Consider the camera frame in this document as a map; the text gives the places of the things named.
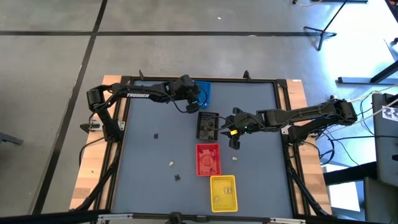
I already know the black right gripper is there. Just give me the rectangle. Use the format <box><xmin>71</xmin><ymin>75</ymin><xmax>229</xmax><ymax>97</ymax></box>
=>
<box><xmin>221</xmin><ymin>107</ymin><xmax>265</xmax><ymax>151</ymax></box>

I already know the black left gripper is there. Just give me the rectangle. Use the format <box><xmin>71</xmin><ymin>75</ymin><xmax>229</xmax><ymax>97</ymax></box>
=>
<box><xmin>169</xmin><ymin>74</ymin><xmax>201</xmax><ymax>114</ymax></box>

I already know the blue plastic basket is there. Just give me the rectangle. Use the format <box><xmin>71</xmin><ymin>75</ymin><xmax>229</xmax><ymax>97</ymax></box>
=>
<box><xmin>193</xmin><ymin>80</ymin><xmax>211</xmax><ymax>110</ymax></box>

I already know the black plastic basket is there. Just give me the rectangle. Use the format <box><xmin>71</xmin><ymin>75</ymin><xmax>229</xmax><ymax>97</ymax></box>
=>
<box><xmin>195</xmin><ymin>111</ymin><xmax>220</xmax><ymax>141</ymax></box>

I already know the red plastic basket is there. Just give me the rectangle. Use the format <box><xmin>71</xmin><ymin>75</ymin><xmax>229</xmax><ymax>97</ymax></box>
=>
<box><xmin>195</xmin><ymin>143</ymin><xmax>222</xmax><ymax>177</ymax></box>

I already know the yellow plastic basket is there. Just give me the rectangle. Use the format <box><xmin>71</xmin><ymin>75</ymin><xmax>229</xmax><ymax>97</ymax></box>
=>
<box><xmin>209</xmin><ymin>175</ymin><xmax>239</xmax><ymax>213</ymax></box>

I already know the black desk foot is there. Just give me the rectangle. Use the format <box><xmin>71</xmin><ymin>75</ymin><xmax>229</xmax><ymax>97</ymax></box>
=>
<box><xmin>338</xmin><ymin>60</ymin><xmax>398</xmax><ymax>85</ymax></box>
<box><xmin>323</xmin><ymin>161</ymin><xmax>377</xmax><ymax>186</ymax></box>

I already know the black tripod stand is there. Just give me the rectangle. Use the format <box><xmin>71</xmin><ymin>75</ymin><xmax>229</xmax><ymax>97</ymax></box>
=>
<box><xmin>303</xmin><ymin>0</ymin><xmax>349</xmax><ymax>52</ymax></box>

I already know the grey metal cabinet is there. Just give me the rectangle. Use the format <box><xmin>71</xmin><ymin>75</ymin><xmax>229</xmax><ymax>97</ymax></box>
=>
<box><xmin>371</xmin><ymin>92</ymin><xmax>398</xmax><ymax>188</ymax></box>

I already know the black white marker tag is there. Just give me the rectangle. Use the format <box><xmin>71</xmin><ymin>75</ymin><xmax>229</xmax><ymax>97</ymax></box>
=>
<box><xmin>381</xmin><ymin>105</ymin><xmax>398</xmax><ymax>123</ymax></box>

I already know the grey box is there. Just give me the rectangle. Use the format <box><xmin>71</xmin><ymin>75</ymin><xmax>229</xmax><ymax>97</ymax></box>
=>
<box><xmin>363</xmin><ymin>176</ymin><xmax>398</xmax><ymax>223</ymax></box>

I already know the grey floor object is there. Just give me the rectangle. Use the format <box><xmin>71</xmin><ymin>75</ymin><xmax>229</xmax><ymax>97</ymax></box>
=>
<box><xmin>0</xmin><ymin>131</ymin><xmax>24</xmax><ymax>146</ymax></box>

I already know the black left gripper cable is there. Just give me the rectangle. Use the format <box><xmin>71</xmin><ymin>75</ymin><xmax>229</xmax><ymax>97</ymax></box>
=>
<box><xmin>167</xmin><ymin>90</ymin><xmax>192</xmax><ymax>114</ymax></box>

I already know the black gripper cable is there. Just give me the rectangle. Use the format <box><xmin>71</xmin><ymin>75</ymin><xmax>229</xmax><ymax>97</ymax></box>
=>
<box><xmin>213</xmin><ymin>116</ymin><xmax>233</xmax><ymax>131</ymax></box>
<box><xmin>167</xmin><ymin>90</ymin><xmax>192</xmax><ymax>114</ymax></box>

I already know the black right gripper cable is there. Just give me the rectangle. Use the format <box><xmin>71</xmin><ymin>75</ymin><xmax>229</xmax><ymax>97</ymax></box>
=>
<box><xmin>213</xmin><ymin>116</ymin><xmax>233</xmax><ymax>131</ymax></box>

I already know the black metal table frame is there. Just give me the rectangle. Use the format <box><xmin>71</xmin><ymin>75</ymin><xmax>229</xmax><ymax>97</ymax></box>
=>
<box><xmin>70</xmin><ymin>70</ymin><xmax>332</xmax><ymax>218</ymax></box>

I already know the white cable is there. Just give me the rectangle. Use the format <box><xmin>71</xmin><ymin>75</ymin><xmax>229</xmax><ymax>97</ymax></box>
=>
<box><xmin>338</xmin><ymin>83</ymin><xmax>398</xmax><ymax>104</ymax></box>

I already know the black left arm base cable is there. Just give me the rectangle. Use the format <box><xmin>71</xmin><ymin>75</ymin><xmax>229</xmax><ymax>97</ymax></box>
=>
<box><xmin>78</xmin><ymin>136</ymin><xmax>105</xmax><ymax>169</ymax></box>

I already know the black floor cable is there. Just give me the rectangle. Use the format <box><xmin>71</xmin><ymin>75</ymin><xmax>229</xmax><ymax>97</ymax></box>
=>
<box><xmin>328</xmin><ymin>134</ymin><xmax>398</xmax><ymax>141</ymax></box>

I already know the yellow floor cable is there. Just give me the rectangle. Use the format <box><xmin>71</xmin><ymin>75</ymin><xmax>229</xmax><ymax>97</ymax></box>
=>
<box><xmin>292</xmin><ymin>0</ymin><xmax>325</xmax><ymax>7</ymax></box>

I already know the aluminium camera mount bar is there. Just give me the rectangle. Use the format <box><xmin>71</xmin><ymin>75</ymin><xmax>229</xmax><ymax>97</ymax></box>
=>
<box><xmin>98</xmin><ymin>213</ymin><xmax>307</xmax><ymax>224</ymax></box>

